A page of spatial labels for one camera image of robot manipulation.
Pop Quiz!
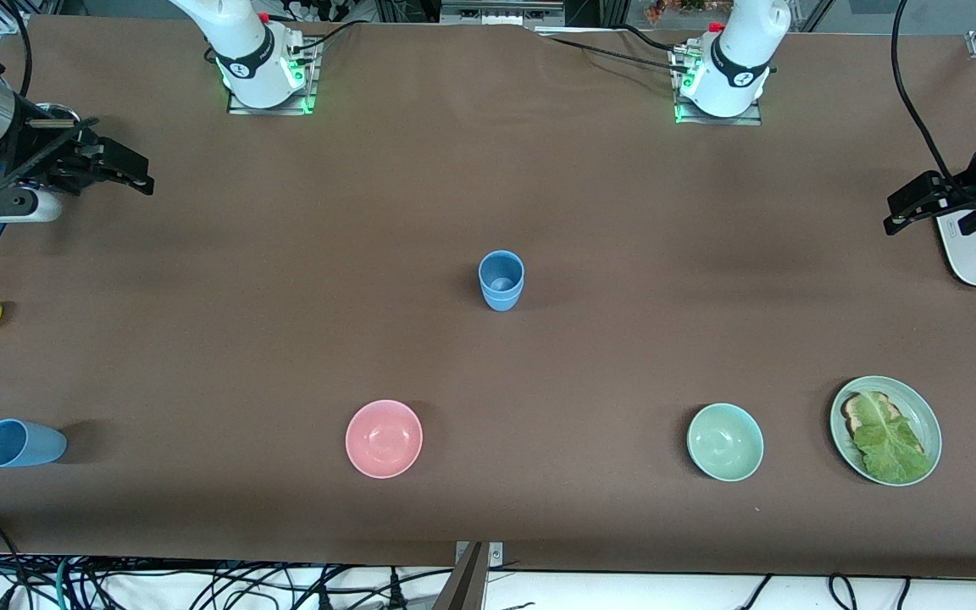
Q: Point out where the small metal table bracket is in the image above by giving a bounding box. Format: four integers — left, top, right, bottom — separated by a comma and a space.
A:
454, 541, 504, 570

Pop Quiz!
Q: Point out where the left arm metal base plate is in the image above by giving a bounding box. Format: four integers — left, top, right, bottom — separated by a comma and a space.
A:
673, 47, 763, 126

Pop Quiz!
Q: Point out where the colourful toy food pile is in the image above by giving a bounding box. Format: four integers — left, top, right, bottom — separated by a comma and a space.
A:
645, 0, 730, 22

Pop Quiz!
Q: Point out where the blue plastic cup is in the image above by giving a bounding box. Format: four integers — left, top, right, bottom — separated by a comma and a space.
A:
478, 250, 526, 297
0, 419, 68, 469

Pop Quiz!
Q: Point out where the grey control box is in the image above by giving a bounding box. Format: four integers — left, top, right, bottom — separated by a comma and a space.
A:
440, 0, 567, 28

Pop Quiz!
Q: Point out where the dark metal bar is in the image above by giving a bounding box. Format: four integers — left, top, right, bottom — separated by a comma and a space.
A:
431, 542, 489, 610

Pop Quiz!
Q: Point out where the green lettuce leaf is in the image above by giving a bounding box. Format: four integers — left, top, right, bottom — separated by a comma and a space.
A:
852, 394, 934, 484

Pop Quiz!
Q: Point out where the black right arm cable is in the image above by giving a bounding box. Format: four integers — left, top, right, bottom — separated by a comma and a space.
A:
0, 8, 99, 196

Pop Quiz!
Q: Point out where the pale green bowl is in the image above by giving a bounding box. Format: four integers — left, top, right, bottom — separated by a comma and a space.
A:
686, 402, 765, 483

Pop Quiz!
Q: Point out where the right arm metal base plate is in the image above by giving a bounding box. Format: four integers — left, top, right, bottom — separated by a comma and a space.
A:
227, 38, 319, 116

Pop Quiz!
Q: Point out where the pink bowl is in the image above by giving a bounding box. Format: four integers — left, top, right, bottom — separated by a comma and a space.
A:
345, 399, 424, 480

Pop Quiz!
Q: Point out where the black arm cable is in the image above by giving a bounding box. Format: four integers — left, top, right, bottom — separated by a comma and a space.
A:
891, 0, 957, 180
0, 8, 99, 196

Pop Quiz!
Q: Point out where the toast slice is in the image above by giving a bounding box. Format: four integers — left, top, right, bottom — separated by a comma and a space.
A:
840, 391, 927, 458

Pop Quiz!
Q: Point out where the black base power cable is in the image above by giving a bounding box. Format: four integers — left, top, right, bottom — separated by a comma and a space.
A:
619, 24, 684, 56
530, 32, 692, 77
289, 19, 387, 53

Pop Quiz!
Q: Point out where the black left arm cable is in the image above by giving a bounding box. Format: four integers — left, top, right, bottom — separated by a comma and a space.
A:
891, 0, 957, 180

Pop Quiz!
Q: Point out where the pale green plate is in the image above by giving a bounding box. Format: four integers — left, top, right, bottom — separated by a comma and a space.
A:
829, 375, 943, 487

